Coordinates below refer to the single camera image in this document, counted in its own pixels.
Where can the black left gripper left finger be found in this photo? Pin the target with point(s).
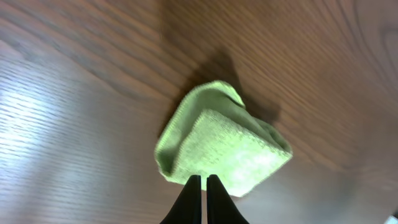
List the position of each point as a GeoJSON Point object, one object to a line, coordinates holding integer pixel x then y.
{"type": "Point", "coordinates": [187, 207]}

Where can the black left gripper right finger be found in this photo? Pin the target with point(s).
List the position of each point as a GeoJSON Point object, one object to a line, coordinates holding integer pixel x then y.
{"type": "Point", "coordinates": [220, 207]}

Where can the light green microfiber cloth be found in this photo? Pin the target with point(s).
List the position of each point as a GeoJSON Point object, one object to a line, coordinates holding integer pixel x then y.
{"type": "Point", "coordinates": [211, 132]}

